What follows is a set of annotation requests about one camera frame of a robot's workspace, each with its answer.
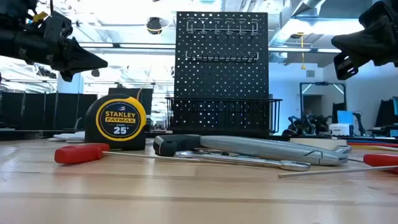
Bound silver wire ring rack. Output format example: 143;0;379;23
185;17;259;35

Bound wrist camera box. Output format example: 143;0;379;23
43;11;74;40
359;1;392;29

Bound black partition panels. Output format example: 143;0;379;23
0;91;98;131

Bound black ceiling dome camera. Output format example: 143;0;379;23
146;17;163;35

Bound yellow hanging ceiling cord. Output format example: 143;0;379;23
299;32;307;71

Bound silver ventilation duct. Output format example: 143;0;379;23
269;0;327;47

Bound multicolour wire harness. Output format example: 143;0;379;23
346;139;398;151

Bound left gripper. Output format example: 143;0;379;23
12;29;109;83

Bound black metal rack frame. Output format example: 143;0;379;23
299;82;347;125

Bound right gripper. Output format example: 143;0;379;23
331;15;398;81

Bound black wire basket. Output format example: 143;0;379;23
165;96;283;134

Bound yellow black tape measure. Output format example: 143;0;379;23
84;93;147;151

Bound blue screen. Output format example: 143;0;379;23
337;110;354;125

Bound red T-handle hex key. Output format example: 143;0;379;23
277;153;398;179
54;142;203;165

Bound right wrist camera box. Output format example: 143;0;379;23
359;1;392;29

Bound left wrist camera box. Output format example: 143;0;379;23
43;11;74;40

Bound white box device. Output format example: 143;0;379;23
328;123;355;138

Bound white cylinder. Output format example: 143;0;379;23
57;73;84;94

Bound white knit work glove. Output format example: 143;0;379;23
48;131;86;144

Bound black metal pegboard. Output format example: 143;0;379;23
174;11;270;138

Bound silver combination wrench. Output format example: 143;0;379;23
332;144;353;156
174;150;312;172

